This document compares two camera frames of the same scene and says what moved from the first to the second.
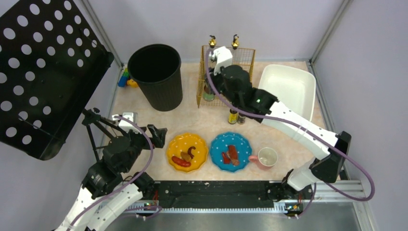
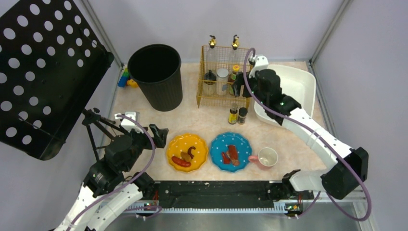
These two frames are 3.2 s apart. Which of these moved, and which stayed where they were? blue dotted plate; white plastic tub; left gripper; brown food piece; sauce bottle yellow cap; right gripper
Moved: right gripper; sauce bottle yellow cap
Stayed: brown food piece; white plastic tub; blue dotted plate; left gripper
